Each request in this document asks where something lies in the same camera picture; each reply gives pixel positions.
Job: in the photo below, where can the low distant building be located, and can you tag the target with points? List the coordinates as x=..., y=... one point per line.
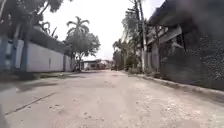
x=93, y=64

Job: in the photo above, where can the cluster of roadside trees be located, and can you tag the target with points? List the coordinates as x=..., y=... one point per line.
x=128, y=43

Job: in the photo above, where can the leafy green tree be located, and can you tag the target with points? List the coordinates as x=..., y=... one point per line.
x=83, y=45

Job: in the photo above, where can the grey concrete road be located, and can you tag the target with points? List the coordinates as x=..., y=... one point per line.
x=110, y=100

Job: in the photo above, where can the utility pole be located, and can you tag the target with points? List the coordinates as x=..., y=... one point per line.
x=143, y=40

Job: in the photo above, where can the palm tree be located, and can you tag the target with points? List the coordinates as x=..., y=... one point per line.
x=78, y=26

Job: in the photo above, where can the concrete kerb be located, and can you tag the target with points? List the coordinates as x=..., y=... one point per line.
x=173, y=85

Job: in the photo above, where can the grey building with balcony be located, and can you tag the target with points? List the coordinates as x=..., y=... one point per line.
x=186, y=50

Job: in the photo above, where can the dark kerb strip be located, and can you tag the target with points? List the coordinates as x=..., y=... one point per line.
x=33, y=76

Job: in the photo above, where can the large dark trees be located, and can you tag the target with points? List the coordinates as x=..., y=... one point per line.
x=23, y=13

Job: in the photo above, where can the white boundary wall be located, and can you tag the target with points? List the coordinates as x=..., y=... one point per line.
x=43, y=60

